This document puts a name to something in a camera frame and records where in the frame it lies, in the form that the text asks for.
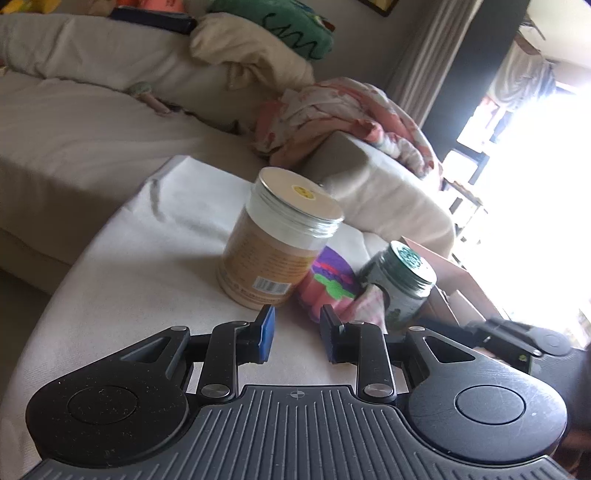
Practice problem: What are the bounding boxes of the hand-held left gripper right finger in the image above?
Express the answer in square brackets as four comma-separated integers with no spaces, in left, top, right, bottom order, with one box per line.
[320,305,477,402]

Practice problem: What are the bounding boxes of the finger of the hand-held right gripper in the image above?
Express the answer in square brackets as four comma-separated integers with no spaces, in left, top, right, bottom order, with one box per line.
[463,320,497,350]

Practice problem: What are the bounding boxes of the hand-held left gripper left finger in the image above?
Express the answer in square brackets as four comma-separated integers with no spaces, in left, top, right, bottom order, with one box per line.
[121,305,278,402]

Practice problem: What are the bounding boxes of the pink checked cloth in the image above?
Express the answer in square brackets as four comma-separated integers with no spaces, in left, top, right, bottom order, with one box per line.
[339,282,391,332]

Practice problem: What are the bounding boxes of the pink cardboard box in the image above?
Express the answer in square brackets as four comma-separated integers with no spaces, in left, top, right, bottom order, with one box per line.
[401,235,514,334]

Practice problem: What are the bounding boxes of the purple pink round toy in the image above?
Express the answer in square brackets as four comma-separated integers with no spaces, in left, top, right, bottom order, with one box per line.
[295,246,360,320]

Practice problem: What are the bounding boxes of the clear jar with brown contents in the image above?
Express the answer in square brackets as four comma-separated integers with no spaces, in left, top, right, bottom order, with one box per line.
[217,167,346,311]

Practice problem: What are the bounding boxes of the green lidded jar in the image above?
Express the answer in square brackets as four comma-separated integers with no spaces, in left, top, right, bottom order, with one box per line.
[359,240,437,334]

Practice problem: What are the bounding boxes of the beige tablecloth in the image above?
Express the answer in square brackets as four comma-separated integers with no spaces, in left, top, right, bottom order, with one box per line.
[0,155,416,416]

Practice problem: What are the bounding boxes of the pink floral blanket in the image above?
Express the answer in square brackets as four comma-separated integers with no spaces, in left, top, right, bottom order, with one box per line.
[251,78,445,180]

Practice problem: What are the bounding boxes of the hanging light garment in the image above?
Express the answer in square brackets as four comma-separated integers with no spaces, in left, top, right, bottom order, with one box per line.
[488,28,557,113]

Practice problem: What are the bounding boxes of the small green pink toy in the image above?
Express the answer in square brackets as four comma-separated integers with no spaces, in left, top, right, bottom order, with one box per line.
[128,81,172,116]

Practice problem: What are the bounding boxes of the beige sofa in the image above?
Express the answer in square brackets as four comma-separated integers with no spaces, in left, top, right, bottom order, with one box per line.
[0,13,456,296]

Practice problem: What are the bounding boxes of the beige curtain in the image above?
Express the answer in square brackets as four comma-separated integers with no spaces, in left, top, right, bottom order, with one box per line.
[385,0,478,131]

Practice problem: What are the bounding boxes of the cream pillow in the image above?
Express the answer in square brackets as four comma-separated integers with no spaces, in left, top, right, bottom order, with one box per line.
[189,13,317,89]

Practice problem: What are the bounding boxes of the green plush pillow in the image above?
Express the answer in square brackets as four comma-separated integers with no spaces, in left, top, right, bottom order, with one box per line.
[207,0,336,62]

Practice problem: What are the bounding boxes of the black flat tablet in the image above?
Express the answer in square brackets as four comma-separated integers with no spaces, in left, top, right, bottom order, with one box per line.
[108,6,197,35]

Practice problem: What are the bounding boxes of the orange pink plush toy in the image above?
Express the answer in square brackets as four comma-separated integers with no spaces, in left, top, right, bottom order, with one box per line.
[115,0,185,14]

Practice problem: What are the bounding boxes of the framed wall picture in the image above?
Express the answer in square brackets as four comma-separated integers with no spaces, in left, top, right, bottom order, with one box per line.
[358,0,400,18]

